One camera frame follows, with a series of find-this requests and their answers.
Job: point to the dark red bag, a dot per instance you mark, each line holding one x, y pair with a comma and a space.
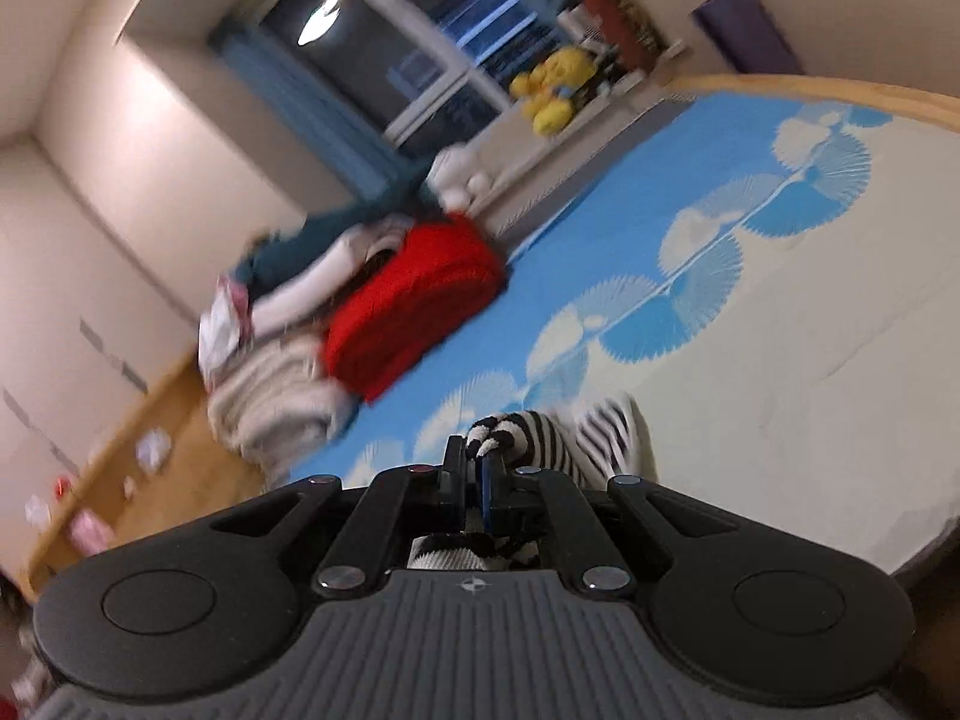
622, 19

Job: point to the white folded quilt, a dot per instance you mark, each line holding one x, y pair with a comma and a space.
330, 277

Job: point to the pink and white cloth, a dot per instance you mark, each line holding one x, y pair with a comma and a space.
221, 322

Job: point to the beige fleece folded blanket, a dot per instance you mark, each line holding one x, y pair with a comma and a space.
292, 420

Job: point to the pink crumpled wrapper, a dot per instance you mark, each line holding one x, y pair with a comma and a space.
91, 531

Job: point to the small red object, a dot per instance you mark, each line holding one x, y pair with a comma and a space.
64, 487

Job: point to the wooden headboard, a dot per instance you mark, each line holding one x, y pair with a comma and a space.
187, 480

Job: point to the blue curtain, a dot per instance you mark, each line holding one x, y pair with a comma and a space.
322, 105

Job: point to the white window sill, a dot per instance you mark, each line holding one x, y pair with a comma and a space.
570, 157

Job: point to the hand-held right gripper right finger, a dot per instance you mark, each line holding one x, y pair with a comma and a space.
487, 491

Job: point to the yellow plush toy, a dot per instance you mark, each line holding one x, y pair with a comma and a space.
547, 109
574, 66

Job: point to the window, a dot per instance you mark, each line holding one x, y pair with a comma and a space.
450, 52

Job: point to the bed with blue white sheet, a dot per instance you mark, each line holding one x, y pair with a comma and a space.
825, 315

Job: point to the clear plastic wrapper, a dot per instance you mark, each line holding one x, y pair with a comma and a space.
151, 451

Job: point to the striped and white hooded top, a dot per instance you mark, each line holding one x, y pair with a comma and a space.
540, 435

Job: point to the red folded blanket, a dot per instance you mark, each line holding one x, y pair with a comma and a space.
412, 300

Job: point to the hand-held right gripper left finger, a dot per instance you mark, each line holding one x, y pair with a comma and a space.
456, 487

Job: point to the wooden bed rail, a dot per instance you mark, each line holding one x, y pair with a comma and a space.
825, 86

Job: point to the white plush toy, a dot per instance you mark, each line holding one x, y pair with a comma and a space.
459, 176

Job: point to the white crumpled wrapper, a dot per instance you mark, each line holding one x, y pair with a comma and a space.
37, 510

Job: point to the cream folded blanket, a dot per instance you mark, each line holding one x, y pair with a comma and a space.
255, 367

